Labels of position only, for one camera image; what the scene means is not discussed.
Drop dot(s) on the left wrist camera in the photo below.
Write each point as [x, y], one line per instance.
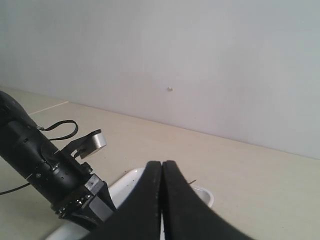
[85, 146]

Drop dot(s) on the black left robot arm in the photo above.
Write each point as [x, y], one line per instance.
[24, 147]

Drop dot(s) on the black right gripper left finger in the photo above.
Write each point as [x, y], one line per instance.
[139, 216]

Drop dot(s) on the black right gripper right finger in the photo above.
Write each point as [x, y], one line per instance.
[186, 216]

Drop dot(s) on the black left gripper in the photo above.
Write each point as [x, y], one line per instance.
[88, 206]

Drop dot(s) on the white rectangular plastic tray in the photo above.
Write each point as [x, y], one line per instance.
[119, 191]

